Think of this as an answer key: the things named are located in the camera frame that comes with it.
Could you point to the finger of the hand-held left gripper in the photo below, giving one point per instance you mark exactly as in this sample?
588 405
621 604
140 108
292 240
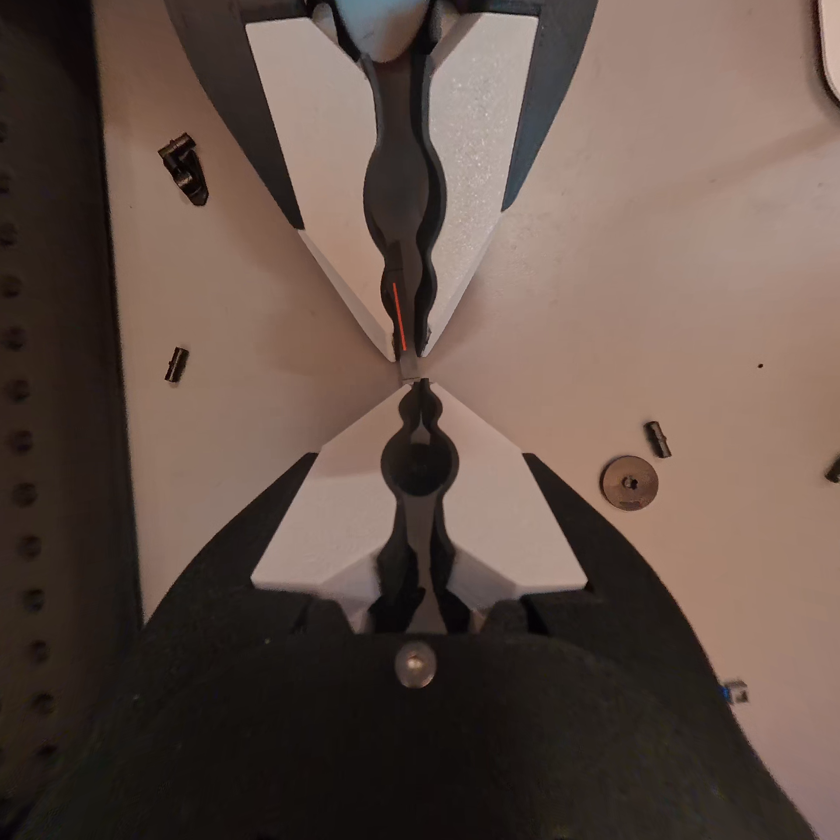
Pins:
315 131
479 131

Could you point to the small blue lego piece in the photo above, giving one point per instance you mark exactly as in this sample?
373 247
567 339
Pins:
736 692

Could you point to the dark round lego disc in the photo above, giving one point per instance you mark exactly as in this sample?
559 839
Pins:
620 492

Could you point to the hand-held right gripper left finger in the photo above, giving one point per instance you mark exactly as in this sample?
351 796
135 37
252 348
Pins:
315 525

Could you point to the black angled lego connector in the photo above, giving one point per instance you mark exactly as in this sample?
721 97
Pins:
184 170

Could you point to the long grey orange-striped lego panel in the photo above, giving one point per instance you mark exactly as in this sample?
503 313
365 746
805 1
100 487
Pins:
410 371

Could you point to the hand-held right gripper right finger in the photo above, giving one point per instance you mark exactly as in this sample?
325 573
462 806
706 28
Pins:
512 525

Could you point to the black lego pin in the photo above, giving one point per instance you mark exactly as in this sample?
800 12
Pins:
657 439
176 364
834 470

